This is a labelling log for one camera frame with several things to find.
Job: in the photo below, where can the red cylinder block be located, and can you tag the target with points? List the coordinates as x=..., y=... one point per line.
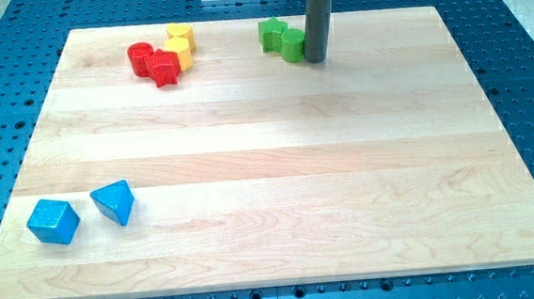
x=138, y=53

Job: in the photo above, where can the green star block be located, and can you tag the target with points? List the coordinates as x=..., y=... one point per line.
x=270, y=34

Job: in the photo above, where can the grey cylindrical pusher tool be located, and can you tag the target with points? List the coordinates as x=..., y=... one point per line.
x=317, y=29

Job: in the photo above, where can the blue cube block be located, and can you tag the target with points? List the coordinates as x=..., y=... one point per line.
x=53, y=221

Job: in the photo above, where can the wooden board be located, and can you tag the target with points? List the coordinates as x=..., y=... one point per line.
x=385, y=159

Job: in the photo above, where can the yellow cylinder block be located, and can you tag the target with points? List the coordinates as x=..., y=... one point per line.
x=182, y=31

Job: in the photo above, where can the red star block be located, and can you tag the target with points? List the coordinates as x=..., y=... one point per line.
x=163, y=67

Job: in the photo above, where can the green cylinder block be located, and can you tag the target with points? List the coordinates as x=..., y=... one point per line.
x=292, y=44

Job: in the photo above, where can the blue triangular block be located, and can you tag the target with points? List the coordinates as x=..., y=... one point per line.
x=114, y=201

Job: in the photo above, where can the yellow hexagon block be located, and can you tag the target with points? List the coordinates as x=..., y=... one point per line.
x=181, y=47

